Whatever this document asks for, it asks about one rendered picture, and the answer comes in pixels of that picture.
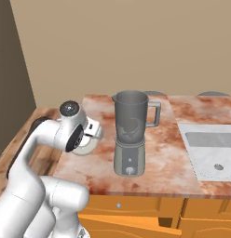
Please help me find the grey steel sink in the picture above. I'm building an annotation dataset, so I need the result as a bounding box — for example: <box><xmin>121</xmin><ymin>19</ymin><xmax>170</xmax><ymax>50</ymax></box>
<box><xmin>177</xmin><ymin>123</ymin><xmax>231</xmax><ymax>182</ymax></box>

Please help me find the grey blender with jug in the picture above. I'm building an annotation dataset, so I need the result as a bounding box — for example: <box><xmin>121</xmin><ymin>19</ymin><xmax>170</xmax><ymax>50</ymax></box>
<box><xmin>111</xmin><ymin>89</ymin><xmax>163</xmax><ymax>178</ymax></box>

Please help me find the dark grey round stool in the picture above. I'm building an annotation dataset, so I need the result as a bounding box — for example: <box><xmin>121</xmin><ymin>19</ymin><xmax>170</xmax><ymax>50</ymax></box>
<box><xmin>196</xmin><ymin>90</ymin><xmax>231</xmax><ymax>98</ymax></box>

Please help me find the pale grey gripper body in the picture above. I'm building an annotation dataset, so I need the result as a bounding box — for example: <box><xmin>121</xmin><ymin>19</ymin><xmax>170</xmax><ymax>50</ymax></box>
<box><xmin>93</xmin><ymin>122</ymin><xmax>105</xmax><ymax>141</ymax></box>

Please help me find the orange wooden cupboard door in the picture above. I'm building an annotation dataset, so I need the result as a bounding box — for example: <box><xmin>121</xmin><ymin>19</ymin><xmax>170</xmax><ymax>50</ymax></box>
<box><xmin>177</xmin><ymin>216</ymin><xmax>231</xmax><ymax>238</ymax></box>
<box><xmin>76</xmin><ymin>214</ymin><xmax>183</xmax><ymax>238</ymax></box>

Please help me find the pale round blender lid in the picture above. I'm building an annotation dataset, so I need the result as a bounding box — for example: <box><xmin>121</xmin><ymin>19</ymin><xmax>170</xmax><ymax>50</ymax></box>
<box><xmin>71</xmin><ymin>137</ymin><xmax>102</xmax><ymax>156</ymax></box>

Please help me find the orange wooden drawer front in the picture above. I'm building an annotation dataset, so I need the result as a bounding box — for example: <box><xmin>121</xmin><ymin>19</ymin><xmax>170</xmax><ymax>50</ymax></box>
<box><xmin>78</xmin><ymin>194</ymin><xmax>185</xmax><ymax>218</ymax></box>
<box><xmin>181</xmin><ymin>198</ymin><xmax>231</xmax><ymax>221</ymax></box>

